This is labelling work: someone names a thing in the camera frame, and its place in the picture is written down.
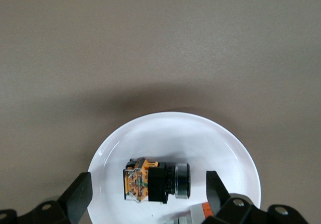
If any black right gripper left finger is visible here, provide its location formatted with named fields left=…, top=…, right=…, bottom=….
left=0, top=172, right=93, bottom=224

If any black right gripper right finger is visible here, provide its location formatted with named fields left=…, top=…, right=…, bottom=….
left=200, top=170, right=317, bottom=224

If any pink round plate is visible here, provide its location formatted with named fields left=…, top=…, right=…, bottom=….
left=87, top=111, right=262, bottom=224

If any white and green push-button switch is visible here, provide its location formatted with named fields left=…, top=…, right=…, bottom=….
left=164, top=201, right=214, bottom=224

